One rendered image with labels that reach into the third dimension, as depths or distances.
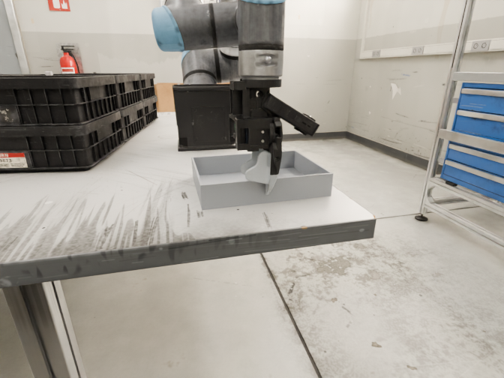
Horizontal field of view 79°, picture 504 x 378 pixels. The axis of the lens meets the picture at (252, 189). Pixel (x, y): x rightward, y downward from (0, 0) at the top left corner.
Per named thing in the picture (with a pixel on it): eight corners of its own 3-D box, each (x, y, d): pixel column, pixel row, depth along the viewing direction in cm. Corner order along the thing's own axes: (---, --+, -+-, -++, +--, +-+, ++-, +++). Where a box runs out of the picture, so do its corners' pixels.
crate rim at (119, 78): (140, 79, 127) (139, 73, 126) (117, 82, 99) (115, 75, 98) (39, 80, 124) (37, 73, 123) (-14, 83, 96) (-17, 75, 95)
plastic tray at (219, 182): (294, 168, 82) (295, 150, 81) (331, 196, 64) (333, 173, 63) (193, 176, 76) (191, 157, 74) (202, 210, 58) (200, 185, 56)
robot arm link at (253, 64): (274, 52, 55) (292, 49, 48) (274, 79, 57) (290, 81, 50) (234, 52, 53) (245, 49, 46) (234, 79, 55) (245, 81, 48)
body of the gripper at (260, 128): (229, 145, 59) (227, 78, 55) (271, 142, 61) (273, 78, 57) (238, 155, 52) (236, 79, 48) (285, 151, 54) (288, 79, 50)
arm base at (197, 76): (223, 118, 112) (220, 96, 115) (227, 89, 98) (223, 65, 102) (180, 118, 108) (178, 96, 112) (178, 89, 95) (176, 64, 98)
